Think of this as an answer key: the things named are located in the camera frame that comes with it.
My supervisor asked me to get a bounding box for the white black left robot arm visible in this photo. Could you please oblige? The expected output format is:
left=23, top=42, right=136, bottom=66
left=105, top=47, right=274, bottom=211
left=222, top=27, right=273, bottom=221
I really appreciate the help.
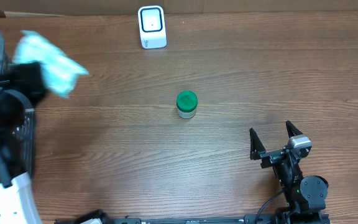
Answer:
left=0, top=62, right=47, bottom=223

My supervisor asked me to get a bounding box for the teal snack packet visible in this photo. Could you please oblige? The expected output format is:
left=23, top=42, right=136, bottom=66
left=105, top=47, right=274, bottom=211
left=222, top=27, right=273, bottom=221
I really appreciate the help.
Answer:
left=12, top=30, right=89, bottom=98

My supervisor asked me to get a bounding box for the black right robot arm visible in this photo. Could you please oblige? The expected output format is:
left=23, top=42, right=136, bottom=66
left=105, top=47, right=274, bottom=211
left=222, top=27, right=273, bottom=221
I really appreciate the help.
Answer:
left=249, top=121, right=328, bottom=214

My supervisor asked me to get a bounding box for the grey plastic mesh basket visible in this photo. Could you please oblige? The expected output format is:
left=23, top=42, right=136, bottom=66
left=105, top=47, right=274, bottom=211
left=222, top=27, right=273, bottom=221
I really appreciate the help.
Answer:
left=0, top=33, right=36, bottom=179

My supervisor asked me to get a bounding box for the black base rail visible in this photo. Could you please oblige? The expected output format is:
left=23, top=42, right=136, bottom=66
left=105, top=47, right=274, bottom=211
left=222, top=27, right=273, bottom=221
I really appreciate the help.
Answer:
left=54, top=208, right=332, bottom=224

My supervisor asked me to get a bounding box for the cardboard backdrop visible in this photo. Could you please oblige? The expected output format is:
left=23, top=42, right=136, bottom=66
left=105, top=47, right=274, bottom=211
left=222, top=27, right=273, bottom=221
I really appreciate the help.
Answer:
left=0, top=0, right=358, bottom=17

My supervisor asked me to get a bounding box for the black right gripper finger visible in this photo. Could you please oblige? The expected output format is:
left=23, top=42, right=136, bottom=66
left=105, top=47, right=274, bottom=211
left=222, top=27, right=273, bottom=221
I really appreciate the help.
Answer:
left=249, top=128, right=266, bottom=160
left=285, top=120, right=303, bottom=138

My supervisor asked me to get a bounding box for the green lid jar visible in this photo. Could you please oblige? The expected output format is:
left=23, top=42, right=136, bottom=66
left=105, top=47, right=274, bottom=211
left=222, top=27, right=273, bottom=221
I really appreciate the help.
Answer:
left=176, top=90, right=198, bottom=119

